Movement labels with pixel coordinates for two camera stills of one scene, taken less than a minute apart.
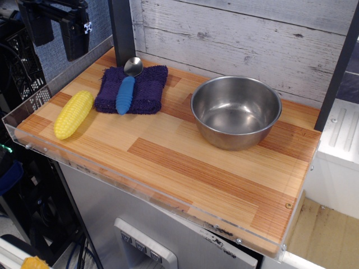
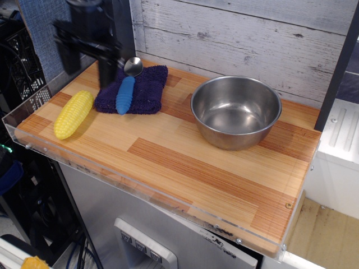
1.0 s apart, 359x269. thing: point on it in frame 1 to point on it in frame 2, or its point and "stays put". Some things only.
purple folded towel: [147, 97] stays put
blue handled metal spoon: [133, 66] stays put
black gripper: [76, 27] to [91, 26]
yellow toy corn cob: [72, 113] stays put
